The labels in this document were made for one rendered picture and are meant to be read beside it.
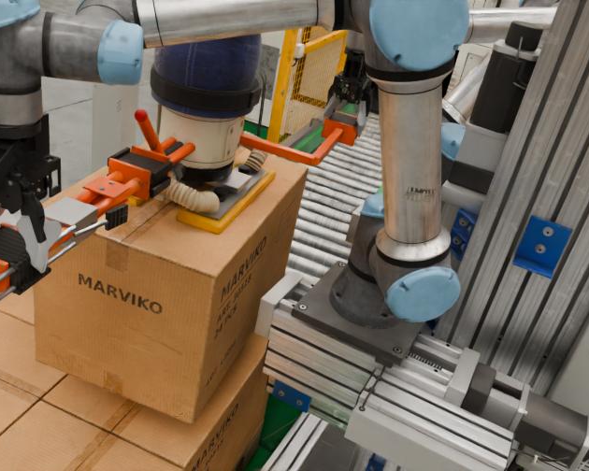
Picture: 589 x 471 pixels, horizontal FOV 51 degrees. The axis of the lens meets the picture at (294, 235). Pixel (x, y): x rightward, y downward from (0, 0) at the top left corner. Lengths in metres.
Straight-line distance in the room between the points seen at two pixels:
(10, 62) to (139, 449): 0.99
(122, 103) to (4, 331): 1.35
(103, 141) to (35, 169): 2.13
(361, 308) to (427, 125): 0.42
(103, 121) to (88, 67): 2.18
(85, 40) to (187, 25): 0.17
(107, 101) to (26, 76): 2.11
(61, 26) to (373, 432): 0.80
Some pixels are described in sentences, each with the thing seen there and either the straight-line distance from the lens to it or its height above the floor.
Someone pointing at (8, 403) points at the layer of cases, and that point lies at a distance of 1.66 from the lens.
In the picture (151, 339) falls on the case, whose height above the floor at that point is 0.86.
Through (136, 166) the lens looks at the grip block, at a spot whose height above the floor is 1.23.
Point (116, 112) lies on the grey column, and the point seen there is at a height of 0.69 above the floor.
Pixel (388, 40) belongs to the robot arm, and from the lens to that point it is 0.77.
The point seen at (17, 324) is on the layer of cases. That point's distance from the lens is 1.87.
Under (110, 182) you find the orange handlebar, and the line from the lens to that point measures 1.11.
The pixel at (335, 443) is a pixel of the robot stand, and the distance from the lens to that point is 2.08.
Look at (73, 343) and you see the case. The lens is 1.45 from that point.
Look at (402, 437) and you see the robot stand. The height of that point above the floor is 0.94.
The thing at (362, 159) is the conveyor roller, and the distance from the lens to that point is 3.28.
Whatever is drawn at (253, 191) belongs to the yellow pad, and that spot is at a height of 1.09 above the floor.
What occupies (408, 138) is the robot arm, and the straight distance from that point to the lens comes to 0.86.
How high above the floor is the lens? 1.72
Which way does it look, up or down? 30 degrees down
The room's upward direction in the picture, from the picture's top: 12 degrees clockwise
